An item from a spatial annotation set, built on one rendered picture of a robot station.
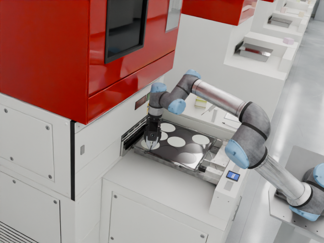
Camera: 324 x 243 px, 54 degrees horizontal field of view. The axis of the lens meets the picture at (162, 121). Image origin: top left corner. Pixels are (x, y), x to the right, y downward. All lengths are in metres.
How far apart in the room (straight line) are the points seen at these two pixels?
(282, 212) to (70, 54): 1.18
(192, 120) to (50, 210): 0.93
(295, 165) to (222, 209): 0.49
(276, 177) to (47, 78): 0.97
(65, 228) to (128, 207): 0.31
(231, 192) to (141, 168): 0.50
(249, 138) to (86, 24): 0.72
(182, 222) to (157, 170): 0.32
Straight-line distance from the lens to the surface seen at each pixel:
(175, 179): 1.66
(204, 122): 1.92
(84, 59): 1.12
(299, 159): 1.77
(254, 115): 1.31
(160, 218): 1.57
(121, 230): 1.78
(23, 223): 1.90
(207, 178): 1.63
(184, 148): 1.75
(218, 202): 1.46
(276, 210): 1.68
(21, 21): 1.28
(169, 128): 1.91
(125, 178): 1.62
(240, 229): 2.70
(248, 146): 1.27
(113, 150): 1.61
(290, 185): 1.43
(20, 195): 1.76
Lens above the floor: 1.86
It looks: 29 degrees down
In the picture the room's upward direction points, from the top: 9 degrees clockwise
